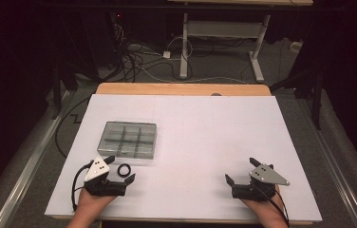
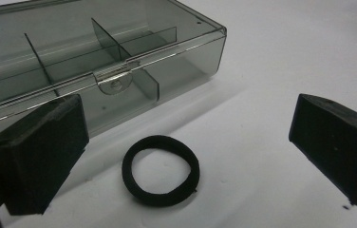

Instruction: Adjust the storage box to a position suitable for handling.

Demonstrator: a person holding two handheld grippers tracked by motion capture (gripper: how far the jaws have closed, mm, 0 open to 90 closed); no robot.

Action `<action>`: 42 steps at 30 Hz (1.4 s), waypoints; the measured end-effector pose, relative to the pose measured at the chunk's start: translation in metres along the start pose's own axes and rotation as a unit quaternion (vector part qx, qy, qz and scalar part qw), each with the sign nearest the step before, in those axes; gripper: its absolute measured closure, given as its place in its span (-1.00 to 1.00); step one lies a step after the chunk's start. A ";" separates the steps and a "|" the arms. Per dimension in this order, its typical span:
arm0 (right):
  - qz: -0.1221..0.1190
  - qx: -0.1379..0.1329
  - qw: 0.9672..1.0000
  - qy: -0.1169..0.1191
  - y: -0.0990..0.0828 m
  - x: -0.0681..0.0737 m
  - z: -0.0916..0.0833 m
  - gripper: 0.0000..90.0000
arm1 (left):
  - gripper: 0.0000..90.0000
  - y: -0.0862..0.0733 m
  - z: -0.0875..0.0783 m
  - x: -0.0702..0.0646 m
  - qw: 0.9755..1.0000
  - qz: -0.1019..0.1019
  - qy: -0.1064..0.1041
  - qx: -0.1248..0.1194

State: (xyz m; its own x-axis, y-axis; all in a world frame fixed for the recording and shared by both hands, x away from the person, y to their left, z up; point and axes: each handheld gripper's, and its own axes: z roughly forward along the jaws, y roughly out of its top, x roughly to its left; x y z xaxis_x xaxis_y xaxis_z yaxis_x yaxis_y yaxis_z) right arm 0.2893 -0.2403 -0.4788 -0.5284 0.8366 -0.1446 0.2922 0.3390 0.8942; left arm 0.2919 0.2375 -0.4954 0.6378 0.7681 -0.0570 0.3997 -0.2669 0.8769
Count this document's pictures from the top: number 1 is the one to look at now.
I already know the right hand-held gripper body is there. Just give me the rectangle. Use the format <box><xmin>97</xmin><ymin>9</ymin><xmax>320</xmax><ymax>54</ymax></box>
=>
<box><xmin>232</xmin><ymin>163</ymin><xmax>291</xmax><ymax>201</ymax></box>

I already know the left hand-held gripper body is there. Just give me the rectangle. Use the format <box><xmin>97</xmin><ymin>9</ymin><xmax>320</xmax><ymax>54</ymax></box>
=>
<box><xmin>84</xmin><ymin>156</ymin><xmax>127</xmax><ymax>197</ymax></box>

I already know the black rubber ring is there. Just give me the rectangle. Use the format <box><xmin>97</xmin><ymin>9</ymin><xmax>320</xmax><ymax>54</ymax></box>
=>
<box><xmin>117</xmin><ymin>162</ymin><xmax>132</xmax><ymax>178</ymax></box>

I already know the clear plastic compartment box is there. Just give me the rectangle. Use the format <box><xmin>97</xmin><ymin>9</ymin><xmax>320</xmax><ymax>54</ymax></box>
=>
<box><xmin>96</xmin><ymin>121</ymin><xmax>158</xmax><ymax>161</ymax></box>

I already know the person's right hand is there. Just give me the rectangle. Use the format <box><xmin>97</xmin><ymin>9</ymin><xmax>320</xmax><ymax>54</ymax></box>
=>
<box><xmin>241</xmin><ymin>189</ymin><xmax>287</xmax><ymax>219</ymax></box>

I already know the person's left hand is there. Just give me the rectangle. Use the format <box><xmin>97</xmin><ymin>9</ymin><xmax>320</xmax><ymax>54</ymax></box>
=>
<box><xmin>76</xmin><ymin>189</ymin><xmax>118</xmax><ymax>217</ymax></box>

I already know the white table cover sheet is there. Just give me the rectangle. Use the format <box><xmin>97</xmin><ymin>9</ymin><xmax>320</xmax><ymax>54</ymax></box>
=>
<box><xmin>44</xmin><ymin>93</ymin><xmax>323</xmax><ymax>222</ymax></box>

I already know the black metal stand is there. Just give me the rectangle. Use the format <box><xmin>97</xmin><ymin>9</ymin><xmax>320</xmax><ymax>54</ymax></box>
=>
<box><xmin>270</xmin><ymin>63</ymin><xmax>325</xmax><ymax>131</ymax></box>
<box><xmin>51</xmin><ymin>63</ymin><xmax>80</xmax><ymax>121</ymax></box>

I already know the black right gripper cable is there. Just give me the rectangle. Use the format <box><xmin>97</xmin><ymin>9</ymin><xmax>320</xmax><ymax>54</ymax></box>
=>
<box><xmin>252</xmin><ymin>183</ymin><xmax>291</xmax><ymax>228</ymax></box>

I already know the thin black floor cable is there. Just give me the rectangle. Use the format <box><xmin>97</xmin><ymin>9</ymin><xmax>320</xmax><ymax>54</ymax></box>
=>
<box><xmin>54</xmin><ymin>96</ymin><xmax>91</xmax><ymax>159</ymax></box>

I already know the aluminium floor rail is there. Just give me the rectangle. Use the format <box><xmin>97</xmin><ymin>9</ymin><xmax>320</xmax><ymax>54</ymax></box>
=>
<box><xmin>0</xmin><ymin>89</ymin><xmax>73</xmax><ymax>228</ymax></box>
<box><xmin>296</xmin><ymin>98</ymin><xmax>357</xmax><ymax>228</ymax></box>

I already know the tangle of black floor cables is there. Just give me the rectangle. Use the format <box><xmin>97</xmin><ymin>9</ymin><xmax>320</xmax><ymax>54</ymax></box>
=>
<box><xmin>113</xmin><ymin>23</ymin><xmax>197</xmax><ymax>84</ymax></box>

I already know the long white floor cable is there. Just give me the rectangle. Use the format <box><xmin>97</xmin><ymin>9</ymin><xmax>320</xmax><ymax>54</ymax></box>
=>
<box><xmin>140</xmin><ymin>66</ymin><xmax>249</xmax><ymax>86</ymax></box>

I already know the white metal frame desk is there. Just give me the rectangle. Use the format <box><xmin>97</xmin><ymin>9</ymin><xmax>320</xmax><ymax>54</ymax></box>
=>
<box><xmin>166</xmin><ymin>0</ymin><xmax>314</xmax><ymax>84</ymax></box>

